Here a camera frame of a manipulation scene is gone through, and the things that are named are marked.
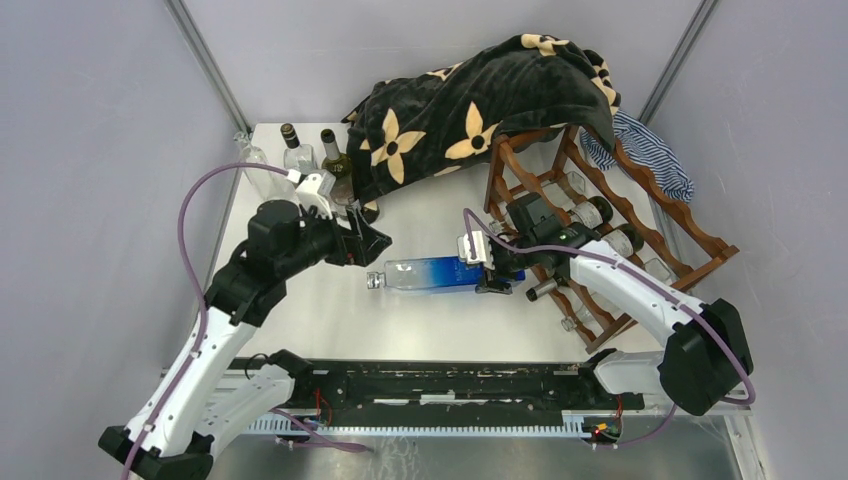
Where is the black floral blanket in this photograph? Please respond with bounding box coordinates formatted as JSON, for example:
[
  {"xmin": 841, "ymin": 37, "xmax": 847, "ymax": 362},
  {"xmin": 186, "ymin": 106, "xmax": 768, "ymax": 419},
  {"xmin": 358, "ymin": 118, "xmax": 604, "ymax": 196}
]
[{"xmin": 339, "ymin": 34, "xmax": 621, "ymax": 206}]

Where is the wooden wine rack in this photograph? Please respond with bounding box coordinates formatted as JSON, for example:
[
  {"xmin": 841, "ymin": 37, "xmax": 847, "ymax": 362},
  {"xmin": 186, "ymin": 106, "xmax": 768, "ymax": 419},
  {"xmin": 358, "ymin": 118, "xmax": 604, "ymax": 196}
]
[{"xmin": 483, "ymin": 124, "xmax": 741, "ymax": 354}]

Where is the clear bottle black cap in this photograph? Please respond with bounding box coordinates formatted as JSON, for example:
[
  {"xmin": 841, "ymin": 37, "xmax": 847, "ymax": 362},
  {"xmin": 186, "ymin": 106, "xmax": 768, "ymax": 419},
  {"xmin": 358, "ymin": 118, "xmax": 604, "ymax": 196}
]
[{"xmin": 280, "ymin": 123, "xmax": 319, "ymax": 174}]

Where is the white slotted cable duct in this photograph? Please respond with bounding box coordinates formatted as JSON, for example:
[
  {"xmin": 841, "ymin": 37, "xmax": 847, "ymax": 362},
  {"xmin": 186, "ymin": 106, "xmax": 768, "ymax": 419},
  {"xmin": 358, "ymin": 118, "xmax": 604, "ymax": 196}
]
[{"xmin": 243, "ymin": 413, "xmax": 591, "ymax": 440}]

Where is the dark wine bottle front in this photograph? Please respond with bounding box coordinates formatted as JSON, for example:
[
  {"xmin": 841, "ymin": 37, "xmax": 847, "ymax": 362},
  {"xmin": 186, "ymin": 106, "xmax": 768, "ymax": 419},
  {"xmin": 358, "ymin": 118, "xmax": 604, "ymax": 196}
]
[{"xmin": 525, "ymin": 223, "xmax": 645, "ymax": 303}]

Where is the dark wine bottle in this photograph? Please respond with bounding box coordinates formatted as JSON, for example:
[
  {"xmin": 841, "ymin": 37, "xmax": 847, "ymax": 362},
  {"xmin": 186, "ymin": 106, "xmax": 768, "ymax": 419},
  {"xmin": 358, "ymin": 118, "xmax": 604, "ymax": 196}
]
[
  {"xmin": 525, "ymin": 223, "xmax": 645, "ymax": 303},
  {"xmin": 490, "ymin": 195, "xmax": 615, "ymax": 236}
]

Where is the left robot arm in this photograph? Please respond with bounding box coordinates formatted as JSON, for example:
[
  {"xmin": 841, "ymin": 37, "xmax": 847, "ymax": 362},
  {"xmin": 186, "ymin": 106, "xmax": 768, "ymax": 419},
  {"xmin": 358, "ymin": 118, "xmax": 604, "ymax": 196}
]
[{"xmin": 98, "ymin": 200, "xmax": 392, "ymax": 479}]

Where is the blue striped cloth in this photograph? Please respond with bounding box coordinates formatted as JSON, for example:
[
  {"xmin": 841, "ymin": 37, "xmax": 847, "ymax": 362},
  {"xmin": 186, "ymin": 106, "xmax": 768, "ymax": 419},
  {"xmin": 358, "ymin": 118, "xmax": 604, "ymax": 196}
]
[{"xmin": 572, "ymin": 106, "xmax": 694, "ymax": 203}]

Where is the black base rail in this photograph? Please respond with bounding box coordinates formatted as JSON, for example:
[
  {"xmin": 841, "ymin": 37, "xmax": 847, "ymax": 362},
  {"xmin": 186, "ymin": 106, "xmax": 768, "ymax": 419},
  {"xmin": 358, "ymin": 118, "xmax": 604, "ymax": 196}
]
[{"xmin": 225, "ymin": 358, "xmax": 664, "ymax": 431}]

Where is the green wine bottle back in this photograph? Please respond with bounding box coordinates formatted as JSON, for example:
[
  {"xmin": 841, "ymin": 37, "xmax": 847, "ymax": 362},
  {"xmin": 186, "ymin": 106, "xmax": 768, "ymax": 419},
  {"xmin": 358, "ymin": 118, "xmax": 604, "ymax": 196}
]
[{"xmin": 321, "ymin": 128, "xmax": 354, "ymax": 211}]

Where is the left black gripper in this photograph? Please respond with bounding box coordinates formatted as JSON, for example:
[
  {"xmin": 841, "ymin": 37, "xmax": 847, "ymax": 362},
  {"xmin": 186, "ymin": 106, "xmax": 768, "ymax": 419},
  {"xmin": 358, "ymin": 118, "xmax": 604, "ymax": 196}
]
[{"xmin": 278, "ymin": 201, "xmax": 391, "ymax": 278}]

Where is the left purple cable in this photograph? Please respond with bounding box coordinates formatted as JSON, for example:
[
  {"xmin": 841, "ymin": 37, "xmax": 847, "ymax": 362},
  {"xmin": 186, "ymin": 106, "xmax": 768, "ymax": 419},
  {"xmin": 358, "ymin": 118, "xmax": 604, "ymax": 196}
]
[{"xmin": 119, "ymin": 162, "xmax": 372, "ymax": 480}]

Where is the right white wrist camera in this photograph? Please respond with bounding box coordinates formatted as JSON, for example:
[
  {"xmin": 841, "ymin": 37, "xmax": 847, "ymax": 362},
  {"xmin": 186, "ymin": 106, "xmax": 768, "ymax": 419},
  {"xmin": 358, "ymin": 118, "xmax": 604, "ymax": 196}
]
[{"xmin": 457, "ymin": 230, "xmax": 494, "ymax": 269}]

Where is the blue liquid square bottle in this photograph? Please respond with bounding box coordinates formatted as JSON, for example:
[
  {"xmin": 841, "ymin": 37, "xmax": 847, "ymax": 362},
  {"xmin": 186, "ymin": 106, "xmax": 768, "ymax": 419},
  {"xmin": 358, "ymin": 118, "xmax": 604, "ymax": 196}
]
[{"xmin": 366, "ymin": 256, "xmax": 490, "ymax": 294}]

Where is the tall clear glass bottle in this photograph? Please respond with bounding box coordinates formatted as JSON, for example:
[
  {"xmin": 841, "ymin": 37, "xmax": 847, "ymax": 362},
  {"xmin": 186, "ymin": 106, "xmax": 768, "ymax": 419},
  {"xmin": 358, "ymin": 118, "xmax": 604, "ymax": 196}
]
[{"xmin": 233, "ymin": 131, "xmax": 294, "ymax": 202}]

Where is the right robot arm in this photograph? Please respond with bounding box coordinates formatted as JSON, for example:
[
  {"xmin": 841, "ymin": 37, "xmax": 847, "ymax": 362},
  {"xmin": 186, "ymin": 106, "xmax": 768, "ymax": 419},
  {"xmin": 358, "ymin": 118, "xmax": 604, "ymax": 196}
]
[{"xmin": 458, "ymin": 194, "xmax": 756, "ymax": 416}]

